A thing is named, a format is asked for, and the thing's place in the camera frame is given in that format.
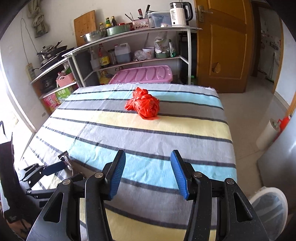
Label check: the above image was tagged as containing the soy sauce bottle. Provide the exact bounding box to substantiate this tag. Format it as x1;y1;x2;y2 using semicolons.
98;43;110;68

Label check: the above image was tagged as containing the green cardboard box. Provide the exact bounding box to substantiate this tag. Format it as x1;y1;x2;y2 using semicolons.
56;86;73;103

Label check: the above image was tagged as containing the white metal shelf rack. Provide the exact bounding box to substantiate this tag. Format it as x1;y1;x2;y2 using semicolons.
31;26;198;99

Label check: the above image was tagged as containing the hanging cloth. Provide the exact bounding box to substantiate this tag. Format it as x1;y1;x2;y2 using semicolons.
27;0;49;38

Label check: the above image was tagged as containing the wooden cutting board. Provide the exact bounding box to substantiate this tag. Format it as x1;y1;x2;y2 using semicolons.
73;10;96;47

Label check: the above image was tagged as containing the white trash bin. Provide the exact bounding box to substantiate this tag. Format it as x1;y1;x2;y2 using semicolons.
249;186;288;240

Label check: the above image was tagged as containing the clear storage box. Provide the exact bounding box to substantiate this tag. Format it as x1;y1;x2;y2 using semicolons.
149;11;171;28

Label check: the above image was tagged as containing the steel mixing bowl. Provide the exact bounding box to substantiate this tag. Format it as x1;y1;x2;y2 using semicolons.
80;29;107;43

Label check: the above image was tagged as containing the pink storage basket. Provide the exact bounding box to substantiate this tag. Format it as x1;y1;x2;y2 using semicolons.
56;73;75;87

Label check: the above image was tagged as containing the white oil jug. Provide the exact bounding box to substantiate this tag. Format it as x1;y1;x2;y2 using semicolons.
114;43;132;64

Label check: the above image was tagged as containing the white electric kettle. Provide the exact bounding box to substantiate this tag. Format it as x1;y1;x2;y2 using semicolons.
170;1;193;27

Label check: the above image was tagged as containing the red plastic bag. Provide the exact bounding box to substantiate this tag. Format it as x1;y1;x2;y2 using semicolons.
125;87;160;120

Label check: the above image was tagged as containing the silver refrigerator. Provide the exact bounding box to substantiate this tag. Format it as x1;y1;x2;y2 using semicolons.
257;117;296;209

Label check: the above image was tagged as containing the paper towel roll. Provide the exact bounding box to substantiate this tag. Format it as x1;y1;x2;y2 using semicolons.
256;118;280;151

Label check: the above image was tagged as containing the black pans stack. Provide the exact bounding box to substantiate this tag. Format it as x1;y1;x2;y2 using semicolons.
36;41;67;68

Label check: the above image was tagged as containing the green pot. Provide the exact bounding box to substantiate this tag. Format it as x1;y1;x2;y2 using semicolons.
106;25;130;36

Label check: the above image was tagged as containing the brown clear wrapper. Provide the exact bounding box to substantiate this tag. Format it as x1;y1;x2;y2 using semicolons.
58;151;74;176

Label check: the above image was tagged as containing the pink utensil basket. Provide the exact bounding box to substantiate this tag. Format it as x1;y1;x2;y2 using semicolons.
132;19;150;30

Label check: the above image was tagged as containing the pink plastic bin lid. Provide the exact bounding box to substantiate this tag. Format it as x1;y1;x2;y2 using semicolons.
109;65;173;84

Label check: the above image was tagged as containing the striped tablecloth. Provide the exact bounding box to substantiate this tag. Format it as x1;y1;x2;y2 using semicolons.
15;84;237;240

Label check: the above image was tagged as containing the white power strip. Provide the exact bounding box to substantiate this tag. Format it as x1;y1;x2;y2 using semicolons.
25;63;36;82

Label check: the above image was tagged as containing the wooden door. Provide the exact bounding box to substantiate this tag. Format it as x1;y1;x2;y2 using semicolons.
195;1;254;93

